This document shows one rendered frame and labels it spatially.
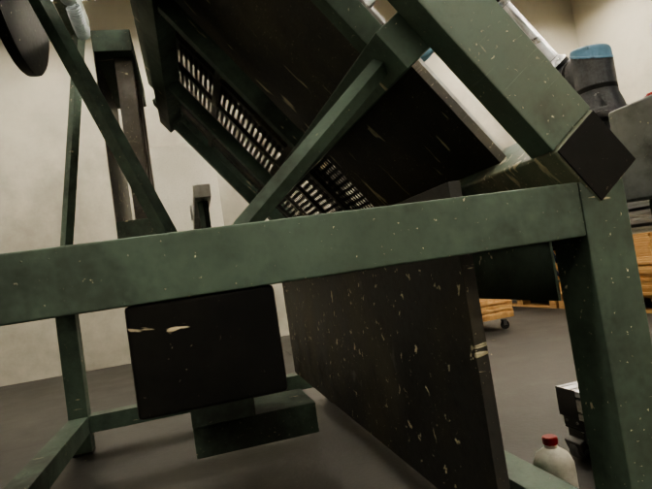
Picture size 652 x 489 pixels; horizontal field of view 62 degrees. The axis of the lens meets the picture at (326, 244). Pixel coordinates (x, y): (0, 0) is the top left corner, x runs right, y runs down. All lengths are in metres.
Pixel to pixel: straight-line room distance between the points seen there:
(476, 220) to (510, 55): 0.28
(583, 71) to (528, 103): 0.93
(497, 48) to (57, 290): 0.74
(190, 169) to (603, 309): 4.52
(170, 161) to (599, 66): 4.03
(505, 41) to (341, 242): 0.43
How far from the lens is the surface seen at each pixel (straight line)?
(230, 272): 0.75
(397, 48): 0.95
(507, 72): 0.95
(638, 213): 1.71
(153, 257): 0.75
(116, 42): 2.48
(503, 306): 4.70
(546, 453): 1.57
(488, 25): 0.97
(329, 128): 0.92
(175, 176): 5.18
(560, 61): 1.98
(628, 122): 1.17
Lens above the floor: 0.71
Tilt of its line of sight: 3 degrees up
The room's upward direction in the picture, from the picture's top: 9 degrees counter-clockwise
